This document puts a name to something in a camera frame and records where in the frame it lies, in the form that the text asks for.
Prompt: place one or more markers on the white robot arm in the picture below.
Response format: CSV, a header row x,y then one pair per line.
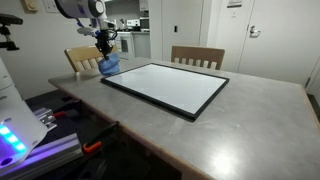
x,y
80,7

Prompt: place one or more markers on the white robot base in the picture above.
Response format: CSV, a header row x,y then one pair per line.
x,y
16,116

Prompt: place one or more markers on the white door with lever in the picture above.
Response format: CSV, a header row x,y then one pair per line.
x,y
283,40

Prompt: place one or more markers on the black door latch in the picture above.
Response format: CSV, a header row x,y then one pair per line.
x,y
175,29

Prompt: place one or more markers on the white kitchen appliance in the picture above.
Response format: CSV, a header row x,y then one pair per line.
x,y
128,46

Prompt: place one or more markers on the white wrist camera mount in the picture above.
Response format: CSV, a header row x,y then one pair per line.
x,y
86,31

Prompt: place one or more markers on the black robot stand surface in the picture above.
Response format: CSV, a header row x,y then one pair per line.
x,y
73,128

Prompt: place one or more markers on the blue towel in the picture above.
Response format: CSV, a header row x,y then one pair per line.
x,y
109,66

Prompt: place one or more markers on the wall sign plate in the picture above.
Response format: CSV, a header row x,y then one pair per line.
x,y
235,3

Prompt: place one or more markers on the white door with latch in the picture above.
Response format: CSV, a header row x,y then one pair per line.
x,y
186,20

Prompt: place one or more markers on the white double switch plate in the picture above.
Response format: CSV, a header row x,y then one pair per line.
x,y
50,5

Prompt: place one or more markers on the black camera on mount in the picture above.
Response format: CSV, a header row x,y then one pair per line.
x,y
8,19

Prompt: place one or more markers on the black framed whiteboard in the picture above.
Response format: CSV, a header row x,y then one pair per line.
x,y
166,88

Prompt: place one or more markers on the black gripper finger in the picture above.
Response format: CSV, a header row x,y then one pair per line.
x,y
100,46
109,46

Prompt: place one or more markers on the microwave oven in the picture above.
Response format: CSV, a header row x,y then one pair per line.
x,y
144,24

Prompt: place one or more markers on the small white wall plate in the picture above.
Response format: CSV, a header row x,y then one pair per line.
x,y
234,14

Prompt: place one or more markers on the short aluminium extrusion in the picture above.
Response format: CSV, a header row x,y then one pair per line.
x,y
45,116

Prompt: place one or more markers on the orange and black clamp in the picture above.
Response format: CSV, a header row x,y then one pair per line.
x,y
71,106
100,135

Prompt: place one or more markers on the brown wooden chair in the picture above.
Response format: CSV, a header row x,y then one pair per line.
x,y
196,52

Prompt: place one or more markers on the beige wall thermostat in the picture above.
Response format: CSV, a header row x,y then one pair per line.
x,y
30,5

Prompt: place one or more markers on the light wooden chair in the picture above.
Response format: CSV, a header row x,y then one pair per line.
x,y
83,53

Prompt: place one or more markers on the long aluminium extrusion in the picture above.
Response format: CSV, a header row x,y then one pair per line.
x,y
50,151

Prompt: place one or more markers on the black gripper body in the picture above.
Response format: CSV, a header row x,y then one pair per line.
x,y
104,36

